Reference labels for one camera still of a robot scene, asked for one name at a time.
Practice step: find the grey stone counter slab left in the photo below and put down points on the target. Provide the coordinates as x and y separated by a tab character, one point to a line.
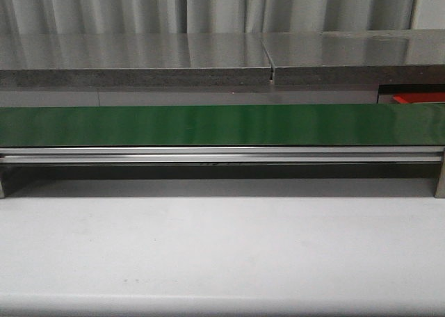
132	61

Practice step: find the grey stone counter slab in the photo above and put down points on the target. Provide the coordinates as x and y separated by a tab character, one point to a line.
132	61
356	58

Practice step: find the green conveyor belt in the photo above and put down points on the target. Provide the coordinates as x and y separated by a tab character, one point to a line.
233	125

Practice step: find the grey stone counter slab right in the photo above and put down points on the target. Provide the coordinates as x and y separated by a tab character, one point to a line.
356	58

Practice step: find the red plastic tray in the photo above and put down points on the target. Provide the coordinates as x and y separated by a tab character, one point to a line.
420	98

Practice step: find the right conveyor support leg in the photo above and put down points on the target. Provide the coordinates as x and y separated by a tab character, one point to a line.
440	188

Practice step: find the conveyor support leg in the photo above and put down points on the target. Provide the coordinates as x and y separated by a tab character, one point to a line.
6	186
440	188

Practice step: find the left conveyor support leg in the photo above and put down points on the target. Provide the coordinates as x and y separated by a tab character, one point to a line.
6	186

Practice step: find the grey pleated curtain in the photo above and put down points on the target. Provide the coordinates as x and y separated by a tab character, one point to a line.
202	16

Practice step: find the aluminium conveyor frame rail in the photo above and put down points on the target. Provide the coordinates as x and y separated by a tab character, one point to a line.
219	155

